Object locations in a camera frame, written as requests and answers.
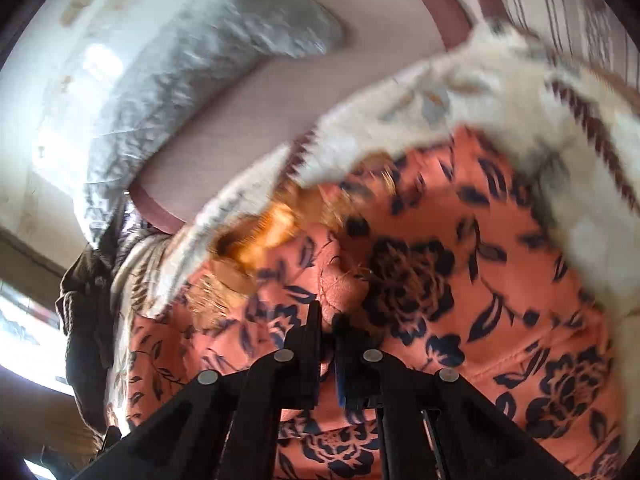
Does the orange floral garment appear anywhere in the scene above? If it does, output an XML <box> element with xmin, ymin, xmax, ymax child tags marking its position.
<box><xmin>120</xmin><ymin>128</ymin><xmax>622</xmax><ymax>479</ymax></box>

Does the dark brown fleece blanket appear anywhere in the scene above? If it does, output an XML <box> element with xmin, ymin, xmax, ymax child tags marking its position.
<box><xmin>55</xmin><ymin>246</ymin><xmax>114</xmax><ymax>434</ymax></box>

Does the cream leaf-print fleece blanket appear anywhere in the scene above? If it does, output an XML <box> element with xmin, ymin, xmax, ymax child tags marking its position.
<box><xmin>114</xmin><ymin>22</ymin><xmax>639</xmax><ymax>342</ymax></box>

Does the grey quilted pillow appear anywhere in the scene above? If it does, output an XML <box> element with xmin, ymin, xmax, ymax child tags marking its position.
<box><xmin>74</xmin><ymin>0</ymin><xmax>344</xmax><ymax>247</ymax></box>

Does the pink bed sheet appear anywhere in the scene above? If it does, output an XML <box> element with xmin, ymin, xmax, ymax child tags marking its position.
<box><xmin>129</xmin><ymin>0</ymin><xmax>471</xmax><ymax>234</ymax></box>

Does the beige striped pillow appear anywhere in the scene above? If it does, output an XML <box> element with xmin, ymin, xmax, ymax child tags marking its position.
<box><xmin>501</xmin><ymin>0</ymin><xmax>639</xmax><ymax>89</ymax></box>

